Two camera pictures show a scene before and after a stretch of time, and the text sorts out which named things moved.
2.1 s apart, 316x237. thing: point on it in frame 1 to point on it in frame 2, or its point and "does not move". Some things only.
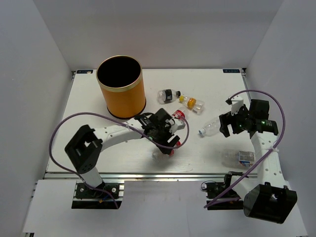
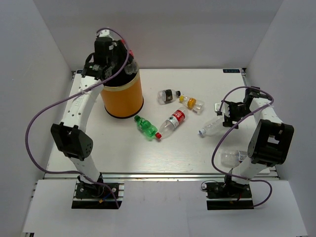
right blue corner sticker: (231, 71) does not move
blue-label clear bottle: (239, 159) does not move
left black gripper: (173, 141) to (123, 54)
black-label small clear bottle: (167, 95) does not move
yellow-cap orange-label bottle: (196, 105) does not move
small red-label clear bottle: (160, 157) to (132, 67)
